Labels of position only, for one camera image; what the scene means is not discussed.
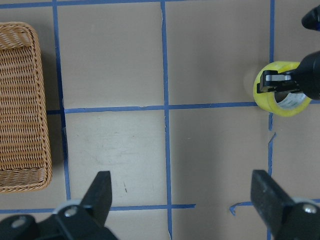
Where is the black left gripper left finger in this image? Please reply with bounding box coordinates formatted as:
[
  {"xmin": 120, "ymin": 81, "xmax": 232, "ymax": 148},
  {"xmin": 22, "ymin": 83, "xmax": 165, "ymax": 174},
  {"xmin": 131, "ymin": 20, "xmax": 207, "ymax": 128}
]
[{"xmin": 0, "ymin": 171, "xmax": 117, "ymax": 240}]

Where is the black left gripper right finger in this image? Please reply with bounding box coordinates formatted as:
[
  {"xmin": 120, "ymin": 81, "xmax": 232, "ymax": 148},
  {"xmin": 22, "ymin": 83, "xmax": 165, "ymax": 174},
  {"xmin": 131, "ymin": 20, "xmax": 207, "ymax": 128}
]
[{"xmin": 250, "ymin": 169, "xmax": 320, "ymax": 240}]

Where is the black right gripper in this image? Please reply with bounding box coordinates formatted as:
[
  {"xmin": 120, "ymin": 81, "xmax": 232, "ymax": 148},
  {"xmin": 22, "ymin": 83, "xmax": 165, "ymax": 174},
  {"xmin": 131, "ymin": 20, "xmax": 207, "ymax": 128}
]
[{"xmin": 256, "ymin": 6, "xmax": 320, "ymax": 101}]

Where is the yellow tape roll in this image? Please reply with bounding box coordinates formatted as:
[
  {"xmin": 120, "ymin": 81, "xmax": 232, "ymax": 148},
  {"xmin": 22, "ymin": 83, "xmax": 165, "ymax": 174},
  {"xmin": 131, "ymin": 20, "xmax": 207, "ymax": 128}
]
[{"xmin": 253, "ymin": 61, "xmax": 312, "ymax": 117}]

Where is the brown wicker basket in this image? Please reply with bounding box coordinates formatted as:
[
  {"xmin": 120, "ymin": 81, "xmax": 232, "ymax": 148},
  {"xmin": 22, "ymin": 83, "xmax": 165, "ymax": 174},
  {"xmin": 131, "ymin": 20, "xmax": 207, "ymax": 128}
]
[{"xmin": 0, "ymin": 21, "xmax": 53, "ymax": 193}]

